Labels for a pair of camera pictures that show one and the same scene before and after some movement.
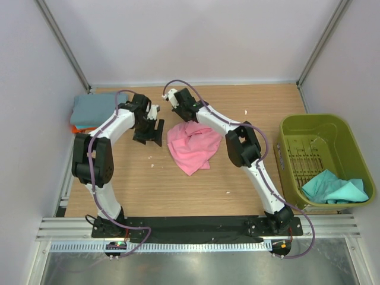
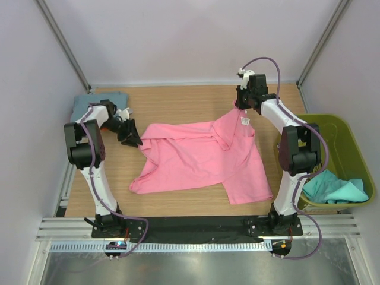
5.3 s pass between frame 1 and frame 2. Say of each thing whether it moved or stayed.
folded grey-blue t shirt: stayed
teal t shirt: stayed
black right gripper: moved
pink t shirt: moved
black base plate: stayed
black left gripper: moved
